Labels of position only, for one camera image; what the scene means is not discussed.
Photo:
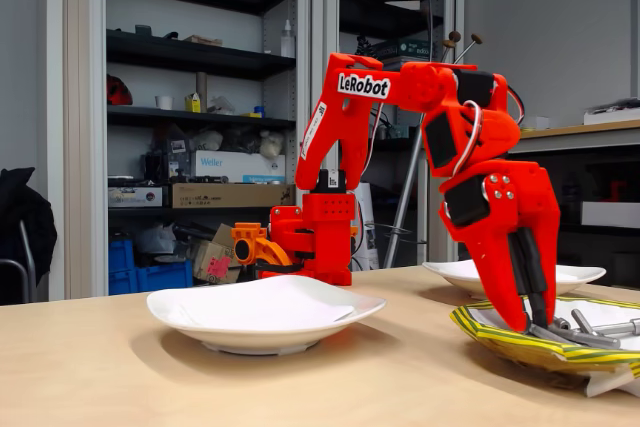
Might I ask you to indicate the white square ceramic plate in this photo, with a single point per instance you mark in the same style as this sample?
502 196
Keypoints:
225 334
450 274

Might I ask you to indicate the dark green box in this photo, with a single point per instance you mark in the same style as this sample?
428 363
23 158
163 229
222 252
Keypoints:
412 48

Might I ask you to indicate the white plastic bottle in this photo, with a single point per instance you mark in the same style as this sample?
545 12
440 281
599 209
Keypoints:
288 42

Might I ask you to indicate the red plastic part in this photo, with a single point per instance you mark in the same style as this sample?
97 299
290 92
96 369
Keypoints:
616 191

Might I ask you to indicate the dark grey cup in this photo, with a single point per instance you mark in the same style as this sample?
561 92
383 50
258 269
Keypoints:
143 30

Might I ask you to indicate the white Weller box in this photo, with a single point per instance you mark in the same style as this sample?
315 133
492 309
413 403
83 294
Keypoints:
235 164

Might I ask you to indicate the white cup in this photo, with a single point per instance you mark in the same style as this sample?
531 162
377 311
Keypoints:
164 102

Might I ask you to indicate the flat white printed box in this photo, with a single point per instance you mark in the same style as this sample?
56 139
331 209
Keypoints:
135 197

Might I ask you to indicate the small white box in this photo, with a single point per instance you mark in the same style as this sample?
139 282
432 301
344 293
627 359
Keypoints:
537 123

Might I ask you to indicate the small blue container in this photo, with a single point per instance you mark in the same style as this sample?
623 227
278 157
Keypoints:
258 111

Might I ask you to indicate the black jacket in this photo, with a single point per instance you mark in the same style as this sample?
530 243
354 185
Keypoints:
30 217

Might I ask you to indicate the white tray with clutter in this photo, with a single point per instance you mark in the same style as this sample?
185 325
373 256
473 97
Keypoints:
612 117

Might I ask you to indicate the cardboard carton with pink label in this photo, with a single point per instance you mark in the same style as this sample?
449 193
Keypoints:
215 262

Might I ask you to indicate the white plastic bag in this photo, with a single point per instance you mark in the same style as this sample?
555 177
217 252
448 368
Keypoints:
207 141

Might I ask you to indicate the small yellow box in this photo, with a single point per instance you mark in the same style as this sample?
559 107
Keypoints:
192 104

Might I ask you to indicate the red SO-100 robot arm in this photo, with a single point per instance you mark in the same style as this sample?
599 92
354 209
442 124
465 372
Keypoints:
415 87

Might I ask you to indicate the yellow green striped paper plate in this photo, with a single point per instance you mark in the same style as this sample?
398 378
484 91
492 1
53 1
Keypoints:
500 342

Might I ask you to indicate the small blue plastic crate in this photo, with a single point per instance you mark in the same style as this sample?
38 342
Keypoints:
121 254

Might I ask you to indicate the small wooden board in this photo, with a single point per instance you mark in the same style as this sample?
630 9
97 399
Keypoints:
202 40

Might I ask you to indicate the low grey wood-topped sideboard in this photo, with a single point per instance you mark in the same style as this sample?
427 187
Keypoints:
600 139

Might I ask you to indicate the orange printed table clamp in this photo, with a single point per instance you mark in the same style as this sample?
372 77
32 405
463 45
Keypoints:
255 237
354 231

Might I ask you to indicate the white flat storage box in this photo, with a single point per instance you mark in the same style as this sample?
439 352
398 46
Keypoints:
610 214

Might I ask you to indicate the black flexible tripod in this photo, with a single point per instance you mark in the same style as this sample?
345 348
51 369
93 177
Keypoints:
365 44

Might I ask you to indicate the long brown cardboard box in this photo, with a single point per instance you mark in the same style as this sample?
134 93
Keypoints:
225 195

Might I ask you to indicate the grey metal chair frame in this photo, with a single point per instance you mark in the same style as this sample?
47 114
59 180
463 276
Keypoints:
26 247

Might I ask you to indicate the white plush item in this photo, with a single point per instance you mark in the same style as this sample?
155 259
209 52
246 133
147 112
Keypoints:
271 144

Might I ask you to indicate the brown cardboard tube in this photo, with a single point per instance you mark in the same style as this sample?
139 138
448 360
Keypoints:
201 84

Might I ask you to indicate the large blue plastic crate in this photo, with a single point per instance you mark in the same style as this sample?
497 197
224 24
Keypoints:
160 279

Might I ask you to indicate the metal coat stand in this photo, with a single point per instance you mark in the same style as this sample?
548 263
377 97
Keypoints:
400 222

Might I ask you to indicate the red gripper with motor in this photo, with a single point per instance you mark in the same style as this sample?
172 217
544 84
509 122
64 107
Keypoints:
531 208

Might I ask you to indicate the white printed carton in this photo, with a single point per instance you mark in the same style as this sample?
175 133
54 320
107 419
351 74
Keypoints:
370 207

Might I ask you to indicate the short bolt plate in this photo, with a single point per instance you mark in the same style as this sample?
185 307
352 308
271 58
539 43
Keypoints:
581 319

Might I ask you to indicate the red black helmet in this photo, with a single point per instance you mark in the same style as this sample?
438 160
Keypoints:
119 92

